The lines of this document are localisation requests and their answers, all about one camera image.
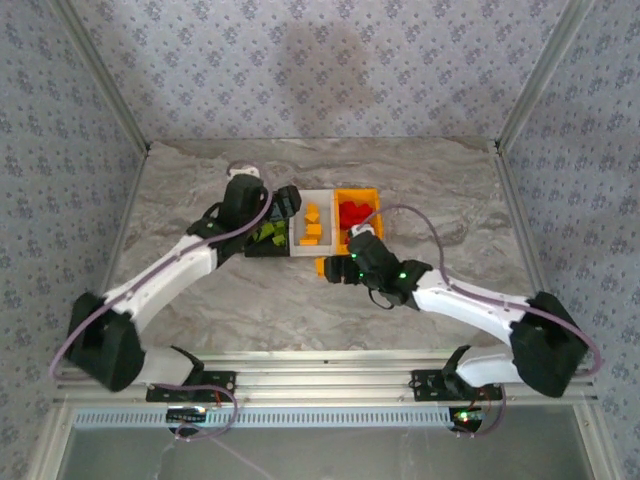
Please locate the yellow lego brick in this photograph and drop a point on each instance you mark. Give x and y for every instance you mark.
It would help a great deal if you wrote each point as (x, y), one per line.
(307, 241)
(312, 207)
(313, 217)
(320, 267)
(314, 230)

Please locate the yellow plastic bin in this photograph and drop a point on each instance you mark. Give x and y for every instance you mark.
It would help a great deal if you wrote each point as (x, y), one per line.
(377, 200)

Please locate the small circuit board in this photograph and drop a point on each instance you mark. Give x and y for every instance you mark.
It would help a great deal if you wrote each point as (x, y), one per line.
(187, 415)
(467, 416)

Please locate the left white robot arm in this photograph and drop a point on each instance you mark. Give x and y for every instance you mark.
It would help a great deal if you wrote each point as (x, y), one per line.
(165, 270)

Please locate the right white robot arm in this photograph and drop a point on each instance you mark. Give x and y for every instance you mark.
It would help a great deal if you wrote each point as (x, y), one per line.
(465, 305)

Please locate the aluminium frame post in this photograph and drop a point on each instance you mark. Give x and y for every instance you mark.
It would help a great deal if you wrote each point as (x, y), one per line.
(545, 70)

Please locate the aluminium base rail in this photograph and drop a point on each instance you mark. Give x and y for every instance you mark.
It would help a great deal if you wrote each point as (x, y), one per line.
(325, 380)

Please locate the long lime green lego brick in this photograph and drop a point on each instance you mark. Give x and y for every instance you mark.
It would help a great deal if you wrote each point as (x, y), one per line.
(268, 229)

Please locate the square lime green lego brick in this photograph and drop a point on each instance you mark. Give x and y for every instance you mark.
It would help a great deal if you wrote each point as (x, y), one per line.
(279, 241)
(256, 236)

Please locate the aluminium table side rail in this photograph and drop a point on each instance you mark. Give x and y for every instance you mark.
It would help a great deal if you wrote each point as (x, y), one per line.
(125, 220)
(520, 220)

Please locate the black plastic bin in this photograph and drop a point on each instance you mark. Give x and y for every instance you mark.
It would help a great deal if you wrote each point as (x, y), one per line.
(267, 251)

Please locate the white plastic bin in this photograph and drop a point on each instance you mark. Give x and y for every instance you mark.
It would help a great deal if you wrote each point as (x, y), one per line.
(325, 220)

